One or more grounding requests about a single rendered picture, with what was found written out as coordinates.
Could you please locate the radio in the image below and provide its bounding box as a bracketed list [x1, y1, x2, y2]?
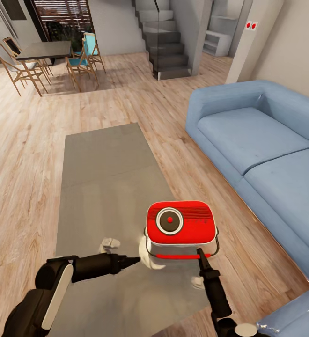
[144, 201, 220, 260]

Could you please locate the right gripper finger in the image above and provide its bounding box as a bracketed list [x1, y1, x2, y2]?
[197, 249, 204, 273]
[198, 248, 213, 271]

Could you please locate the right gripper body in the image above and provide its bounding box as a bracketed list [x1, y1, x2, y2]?
[199, 269, 226, 302]

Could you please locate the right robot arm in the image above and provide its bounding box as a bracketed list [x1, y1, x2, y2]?
[191, 248, 270, 337]

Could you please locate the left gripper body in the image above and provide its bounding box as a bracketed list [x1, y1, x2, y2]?
[88, 253, 119, 279]

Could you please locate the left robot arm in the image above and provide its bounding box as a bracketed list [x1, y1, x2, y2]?
[1, 238, 141, 337]

